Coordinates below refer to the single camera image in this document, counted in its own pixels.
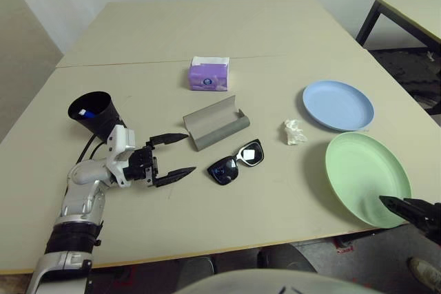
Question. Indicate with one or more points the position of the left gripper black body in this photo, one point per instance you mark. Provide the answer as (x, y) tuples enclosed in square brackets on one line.
[(141, 165)]

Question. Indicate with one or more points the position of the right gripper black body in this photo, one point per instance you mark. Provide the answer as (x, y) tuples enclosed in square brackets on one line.
[(430, 216)]

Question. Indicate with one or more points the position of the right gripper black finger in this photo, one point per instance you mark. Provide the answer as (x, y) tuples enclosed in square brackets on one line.
[(398, 206)]

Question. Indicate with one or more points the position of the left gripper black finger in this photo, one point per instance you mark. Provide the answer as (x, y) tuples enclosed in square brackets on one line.
[(169, 138), (174, 176)]

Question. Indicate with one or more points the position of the grey glasses case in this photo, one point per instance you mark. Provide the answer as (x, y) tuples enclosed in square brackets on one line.
[(210, 122)]

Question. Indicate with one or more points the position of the light green plastic plate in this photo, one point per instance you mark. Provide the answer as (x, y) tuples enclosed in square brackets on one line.
[(365, 173)]

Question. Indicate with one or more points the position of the black sunglasses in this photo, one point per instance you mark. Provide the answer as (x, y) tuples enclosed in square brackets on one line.
[(224, 171)]

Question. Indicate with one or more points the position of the white tissue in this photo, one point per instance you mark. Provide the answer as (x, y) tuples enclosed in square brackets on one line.
[(294, 132)]

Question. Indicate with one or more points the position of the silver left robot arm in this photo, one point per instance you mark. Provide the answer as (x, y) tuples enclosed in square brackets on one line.
[(79, 197)]

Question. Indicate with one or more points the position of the black table foot bar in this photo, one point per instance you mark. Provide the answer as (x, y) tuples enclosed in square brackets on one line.
[(358, 234)]

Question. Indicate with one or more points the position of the bystander shoe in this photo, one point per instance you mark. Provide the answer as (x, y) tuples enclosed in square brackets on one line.
[(425, 271)]

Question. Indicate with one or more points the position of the black plastic cup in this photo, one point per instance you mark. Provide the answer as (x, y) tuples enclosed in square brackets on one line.
[(103, 118)]

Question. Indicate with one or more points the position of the purple tissue pack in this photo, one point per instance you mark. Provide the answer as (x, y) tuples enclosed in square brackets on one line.
[(208, 77)]

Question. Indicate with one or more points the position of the blue capped white marker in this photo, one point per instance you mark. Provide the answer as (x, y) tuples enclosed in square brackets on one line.
[(87, 114)]

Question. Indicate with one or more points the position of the grey robot left leg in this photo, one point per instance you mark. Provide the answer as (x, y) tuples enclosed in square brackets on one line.
[(200, 266)]

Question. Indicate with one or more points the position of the grey robot leg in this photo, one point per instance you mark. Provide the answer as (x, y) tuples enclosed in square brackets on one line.
[(200, 266), (286, 259)]

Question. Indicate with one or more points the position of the light blue plastic plate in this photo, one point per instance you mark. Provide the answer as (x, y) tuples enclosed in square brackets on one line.
[(337, 104)]

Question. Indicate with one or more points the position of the grey robot right leg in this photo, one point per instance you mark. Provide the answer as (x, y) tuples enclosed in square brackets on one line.
[(286, 259)]

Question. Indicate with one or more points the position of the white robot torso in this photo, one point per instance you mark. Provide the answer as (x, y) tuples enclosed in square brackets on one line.
[(275, 283)]

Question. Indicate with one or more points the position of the beige side table black legs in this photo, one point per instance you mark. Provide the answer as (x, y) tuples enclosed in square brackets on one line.
[(406, 15)]

